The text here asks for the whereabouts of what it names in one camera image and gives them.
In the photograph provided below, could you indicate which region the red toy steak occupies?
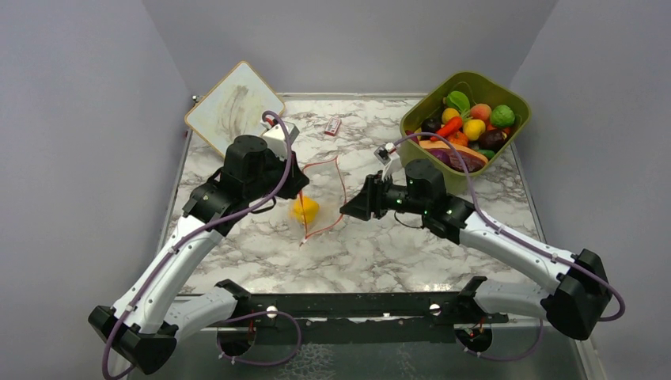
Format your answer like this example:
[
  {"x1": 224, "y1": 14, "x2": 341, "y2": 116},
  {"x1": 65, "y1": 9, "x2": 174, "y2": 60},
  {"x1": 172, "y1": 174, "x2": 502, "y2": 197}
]
[{"x1": 427, "y1": 148, "x2": 488, "y2": 173}]

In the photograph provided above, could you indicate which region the small red white box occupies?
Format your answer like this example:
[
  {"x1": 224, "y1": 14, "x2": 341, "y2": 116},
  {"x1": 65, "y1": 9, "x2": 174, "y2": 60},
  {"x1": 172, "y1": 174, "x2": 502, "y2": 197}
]
[{"x1": 324, "y1": 117, "x2": 342, "y2": 136}]

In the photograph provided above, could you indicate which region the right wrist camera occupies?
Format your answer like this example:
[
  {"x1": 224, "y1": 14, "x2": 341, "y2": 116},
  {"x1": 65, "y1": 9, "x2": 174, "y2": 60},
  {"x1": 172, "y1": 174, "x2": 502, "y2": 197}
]
[{"x1": 373, "y1": 142, "x2": 403, "y2": 182}]

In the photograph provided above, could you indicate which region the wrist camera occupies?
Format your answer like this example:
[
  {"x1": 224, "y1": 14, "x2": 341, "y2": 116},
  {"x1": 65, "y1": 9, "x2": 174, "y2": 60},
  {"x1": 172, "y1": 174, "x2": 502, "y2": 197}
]
[
  {"x1": 373, "y1": 142, "x2": 403, "y2": 182},
  {"x1": 260, "y1": 121, "x2": 300, "y2": 161}
]

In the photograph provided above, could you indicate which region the small orange toy pumpkin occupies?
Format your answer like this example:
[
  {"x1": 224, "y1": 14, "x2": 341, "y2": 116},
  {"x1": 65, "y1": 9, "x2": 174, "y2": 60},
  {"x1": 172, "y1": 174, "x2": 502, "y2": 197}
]
[{"x1": 447, "y1": 131, "x2": 469, "y2": 147}]

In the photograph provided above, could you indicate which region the black toy fruit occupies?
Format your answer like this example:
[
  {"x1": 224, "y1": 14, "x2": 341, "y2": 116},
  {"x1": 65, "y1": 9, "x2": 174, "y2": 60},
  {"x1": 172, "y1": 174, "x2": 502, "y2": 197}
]
[{"x1": 420, "y1": 117, "x2": 442, "y2": 134}]

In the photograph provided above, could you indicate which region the small whiteboard with wooden frame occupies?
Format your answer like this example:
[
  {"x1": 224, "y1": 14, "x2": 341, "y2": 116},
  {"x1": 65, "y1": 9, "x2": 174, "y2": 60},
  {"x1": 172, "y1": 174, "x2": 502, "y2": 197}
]
[{"x1": 184, "y1": 61, "x2": 285, "y2": 156}]

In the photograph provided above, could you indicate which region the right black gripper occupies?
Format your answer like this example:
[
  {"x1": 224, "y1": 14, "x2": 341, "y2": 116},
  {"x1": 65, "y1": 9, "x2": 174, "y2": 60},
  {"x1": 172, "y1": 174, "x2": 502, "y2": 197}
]
[{"x1": 340, "y1": 171, "x2": 429, "y2": 221}]

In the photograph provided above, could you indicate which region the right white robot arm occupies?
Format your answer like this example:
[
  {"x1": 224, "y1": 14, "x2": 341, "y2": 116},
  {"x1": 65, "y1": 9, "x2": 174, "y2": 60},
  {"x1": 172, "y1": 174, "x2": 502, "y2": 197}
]
[{"x1": 339, "y1": 159, "x2": 614, "y2": 340}]

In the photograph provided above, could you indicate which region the yellow toy bell pepper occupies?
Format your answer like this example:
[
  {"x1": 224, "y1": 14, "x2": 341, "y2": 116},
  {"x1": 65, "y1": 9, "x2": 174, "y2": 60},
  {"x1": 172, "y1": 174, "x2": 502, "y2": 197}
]
[{"x1": 290, "y1": 196, "x2": 320, "y2": 226}]

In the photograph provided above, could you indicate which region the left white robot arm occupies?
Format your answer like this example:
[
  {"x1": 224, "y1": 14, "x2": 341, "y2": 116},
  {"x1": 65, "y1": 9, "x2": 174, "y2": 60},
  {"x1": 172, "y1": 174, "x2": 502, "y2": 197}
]
[{"x1": 89, "y1": 135, "x2": 309, "y2": 379}]

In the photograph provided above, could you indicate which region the green toy leafy vegetable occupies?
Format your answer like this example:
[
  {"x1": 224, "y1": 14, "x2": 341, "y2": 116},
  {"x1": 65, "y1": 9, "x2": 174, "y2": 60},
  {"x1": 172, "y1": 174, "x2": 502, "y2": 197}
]
[{"x1": 445, "y1": 90, "x2": 471, "y2": 114}]

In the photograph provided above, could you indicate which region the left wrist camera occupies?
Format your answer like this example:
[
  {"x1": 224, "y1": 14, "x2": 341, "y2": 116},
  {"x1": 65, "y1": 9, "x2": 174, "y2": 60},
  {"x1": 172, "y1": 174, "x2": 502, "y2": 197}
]
[{"x1": 260, "y1": 121, "x2": 300, "y2": 161}]

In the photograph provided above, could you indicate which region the clear zip top bag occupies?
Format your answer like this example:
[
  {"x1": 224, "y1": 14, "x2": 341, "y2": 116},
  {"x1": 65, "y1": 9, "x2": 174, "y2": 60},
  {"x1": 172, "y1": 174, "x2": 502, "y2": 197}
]
[{"x1": 288, "y1": 155, "x2": 347, "y2": 246}]

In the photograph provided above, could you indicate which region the orange toy carrot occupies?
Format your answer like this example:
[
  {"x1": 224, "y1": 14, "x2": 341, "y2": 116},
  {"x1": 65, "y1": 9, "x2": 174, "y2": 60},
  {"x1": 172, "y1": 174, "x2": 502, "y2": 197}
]
[{"x1": 430, "y1": 116, "x2": 464, "y2": 141}]

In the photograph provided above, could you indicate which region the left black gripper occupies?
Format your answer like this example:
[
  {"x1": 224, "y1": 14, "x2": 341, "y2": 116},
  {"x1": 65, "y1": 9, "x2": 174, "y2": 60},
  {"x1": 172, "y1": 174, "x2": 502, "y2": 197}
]
[{"x1": 245, "y1": 146, "x2": 310, "y2": 202}]

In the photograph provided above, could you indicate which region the peach toy fruit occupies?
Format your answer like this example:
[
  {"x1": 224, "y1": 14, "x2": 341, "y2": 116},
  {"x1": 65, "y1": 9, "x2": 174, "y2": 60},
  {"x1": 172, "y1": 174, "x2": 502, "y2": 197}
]
[{"x1": 469, "y1": 103, "x2": 492, "y2": 124}]

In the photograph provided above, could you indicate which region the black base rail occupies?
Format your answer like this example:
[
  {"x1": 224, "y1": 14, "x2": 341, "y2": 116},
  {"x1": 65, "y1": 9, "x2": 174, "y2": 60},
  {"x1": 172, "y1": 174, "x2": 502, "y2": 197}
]
[{"x1": 216, "y1": 291, "x2": 508, "y2": 345}]

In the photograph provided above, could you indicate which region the yellow toy lemon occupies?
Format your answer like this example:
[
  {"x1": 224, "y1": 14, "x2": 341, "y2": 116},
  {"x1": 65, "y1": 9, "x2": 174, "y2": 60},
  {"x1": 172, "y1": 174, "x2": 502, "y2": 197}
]
[{"x1": 462, "y1": 119, "x2": 487, "y2": 142}]

